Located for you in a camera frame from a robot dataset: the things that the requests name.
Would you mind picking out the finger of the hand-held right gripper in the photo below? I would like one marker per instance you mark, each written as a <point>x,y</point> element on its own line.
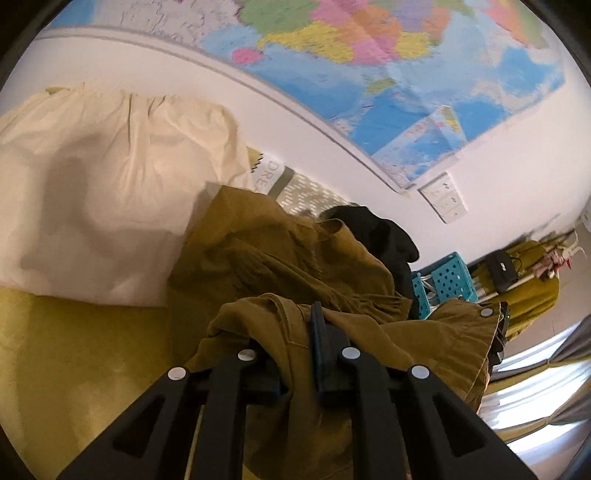
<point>503,325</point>

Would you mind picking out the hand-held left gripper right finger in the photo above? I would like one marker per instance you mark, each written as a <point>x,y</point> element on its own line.
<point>318,341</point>

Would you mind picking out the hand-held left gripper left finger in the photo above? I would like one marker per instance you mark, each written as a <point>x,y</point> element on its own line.
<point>231,392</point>

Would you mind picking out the olive brown jacket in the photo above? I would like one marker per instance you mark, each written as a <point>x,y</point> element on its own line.
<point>277,258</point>

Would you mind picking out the yellow-green hanging garment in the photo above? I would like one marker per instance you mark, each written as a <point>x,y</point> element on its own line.
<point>531,295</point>

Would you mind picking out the black handbag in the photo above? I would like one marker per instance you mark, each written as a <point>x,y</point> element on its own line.
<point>501,270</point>

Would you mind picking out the grey curtain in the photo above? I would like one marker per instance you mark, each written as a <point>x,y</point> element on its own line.
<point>572,341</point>

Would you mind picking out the teal plastic basket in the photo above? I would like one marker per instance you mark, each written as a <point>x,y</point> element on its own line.
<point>418,290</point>
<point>450,277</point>

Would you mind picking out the pink hanging ribbon toy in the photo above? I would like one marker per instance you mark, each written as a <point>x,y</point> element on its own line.
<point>556,263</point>

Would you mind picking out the black garment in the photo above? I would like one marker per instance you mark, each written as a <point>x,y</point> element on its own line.
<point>383,240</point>

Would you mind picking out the yellow patterned bed sheet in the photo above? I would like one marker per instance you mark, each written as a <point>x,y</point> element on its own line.
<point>69,369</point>

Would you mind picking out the cream folded cloth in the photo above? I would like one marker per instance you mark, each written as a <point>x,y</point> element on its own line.
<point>92,184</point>

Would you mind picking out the white wall socket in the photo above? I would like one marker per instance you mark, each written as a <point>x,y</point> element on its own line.
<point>436,185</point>
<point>448,201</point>

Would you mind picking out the colourful wall map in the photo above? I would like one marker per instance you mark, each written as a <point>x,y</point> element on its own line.
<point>369,69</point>

